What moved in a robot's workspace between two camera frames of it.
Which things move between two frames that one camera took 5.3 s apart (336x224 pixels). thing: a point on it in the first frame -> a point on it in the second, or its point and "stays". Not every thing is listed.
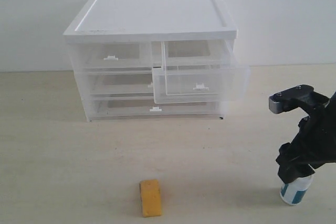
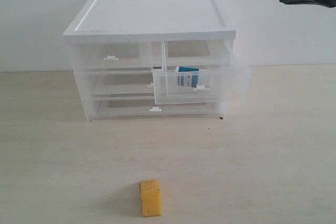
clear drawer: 200,71 stays
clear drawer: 112,55 stays
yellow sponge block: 150,198 stays
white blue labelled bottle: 293,192 -> 187,76
